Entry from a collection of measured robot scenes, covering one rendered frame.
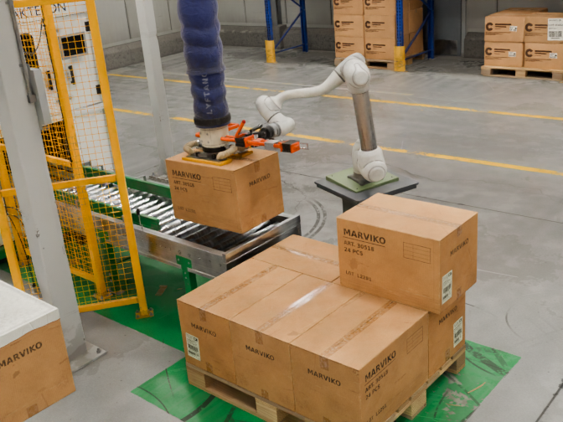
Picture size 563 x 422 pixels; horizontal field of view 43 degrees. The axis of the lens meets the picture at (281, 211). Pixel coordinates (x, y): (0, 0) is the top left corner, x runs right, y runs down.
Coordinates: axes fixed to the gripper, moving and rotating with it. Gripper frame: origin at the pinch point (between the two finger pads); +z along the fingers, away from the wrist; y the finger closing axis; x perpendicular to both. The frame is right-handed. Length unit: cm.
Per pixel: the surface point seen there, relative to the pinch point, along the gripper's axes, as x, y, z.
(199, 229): 51, 68, 1
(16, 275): 116, 76, 101
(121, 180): 71, 23, 43
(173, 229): 63, 65, 14
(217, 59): 16.0, -47.0, 1.2
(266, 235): -6, 61, -2
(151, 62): 278, -1, -158
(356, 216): -87, 26, 13
